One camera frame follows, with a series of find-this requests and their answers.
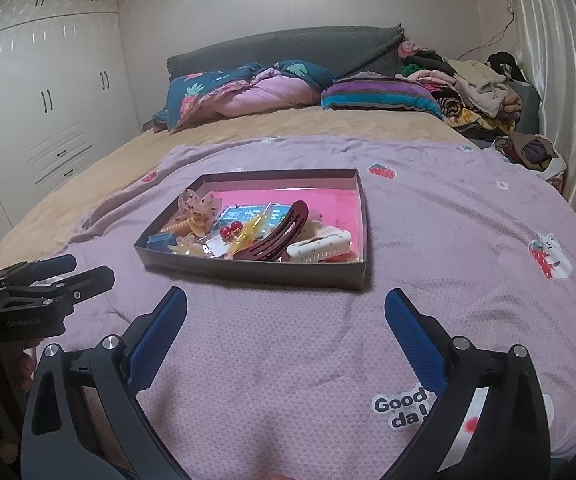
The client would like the white wardrobe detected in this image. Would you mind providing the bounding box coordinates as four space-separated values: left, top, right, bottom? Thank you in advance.
0 0 145 247

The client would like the striped fleece pillow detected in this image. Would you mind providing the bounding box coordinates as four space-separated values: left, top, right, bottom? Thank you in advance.
321 76 445 120

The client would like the pile of clothes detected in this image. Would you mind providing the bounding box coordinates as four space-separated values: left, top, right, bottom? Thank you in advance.
395 41 542 142

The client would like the yellow hair clip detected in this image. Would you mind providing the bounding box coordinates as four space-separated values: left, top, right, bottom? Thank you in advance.
230 202 274 257

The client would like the person's left hand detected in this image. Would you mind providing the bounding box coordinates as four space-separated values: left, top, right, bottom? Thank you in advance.
15 339 39 393

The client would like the dark red banana hair clip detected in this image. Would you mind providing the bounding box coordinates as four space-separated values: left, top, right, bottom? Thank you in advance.
231 200 311 263

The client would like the beige bed sheet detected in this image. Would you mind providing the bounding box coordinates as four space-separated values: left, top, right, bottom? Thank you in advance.
0 102 479 275

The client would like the white shiny curtain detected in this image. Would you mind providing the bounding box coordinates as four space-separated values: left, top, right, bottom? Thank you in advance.
504 0 576 253

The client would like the white hair claw clip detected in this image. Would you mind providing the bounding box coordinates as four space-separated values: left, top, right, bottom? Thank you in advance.
286 227 353 265

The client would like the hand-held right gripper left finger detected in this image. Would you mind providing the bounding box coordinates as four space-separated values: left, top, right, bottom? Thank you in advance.
20 286 189 480

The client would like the blue and pink strawberry quilt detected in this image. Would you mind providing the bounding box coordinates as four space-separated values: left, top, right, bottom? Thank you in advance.
152 60 337 134

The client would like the purple strawberry print blanket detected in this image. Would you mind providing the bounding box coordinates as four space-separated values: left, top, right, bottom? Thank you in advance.
63 135 576 480

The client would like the grey headboard cover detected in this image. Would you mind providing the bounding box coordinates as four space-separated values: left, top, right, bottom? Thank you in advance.
166 24 405 82

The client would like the bag of clothes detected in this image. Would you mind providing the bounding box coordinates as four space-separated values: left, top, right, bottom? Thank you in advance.
492 132 567 187

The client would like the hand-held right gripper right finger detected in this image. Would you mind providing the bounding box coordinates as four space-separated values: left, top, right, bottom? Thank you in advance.
383 288 553 480

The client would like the shallow box with pink lining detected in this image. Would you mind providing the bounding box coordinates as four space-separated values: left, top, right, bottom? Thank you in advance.
134 168 371 292

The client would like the blue printed card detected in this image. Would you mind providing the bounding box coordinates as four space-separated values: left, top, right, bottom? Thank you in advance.
215 203 291 234

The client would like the beige dotted bow hair clip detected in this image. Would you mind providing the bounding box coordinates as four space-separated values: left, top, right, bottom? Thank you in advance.
177 188 225 236

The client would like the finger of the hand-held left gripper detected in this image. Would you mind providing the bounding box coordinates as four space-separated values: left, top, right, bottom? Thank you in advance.
0 253 78 286
0 266 117 306

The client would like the orange hair clip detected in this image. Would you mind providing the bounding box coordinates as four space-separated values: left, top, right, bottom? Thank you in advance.
160 214 189 236

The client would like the thin dark wall cable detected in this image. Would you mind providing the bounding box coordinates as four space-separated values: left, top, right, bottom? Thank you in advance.
458 6 517 59

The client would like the cream flower claw clip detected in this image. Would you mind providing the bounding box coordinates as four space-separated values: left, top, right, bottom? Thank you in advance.
167 232 209 259

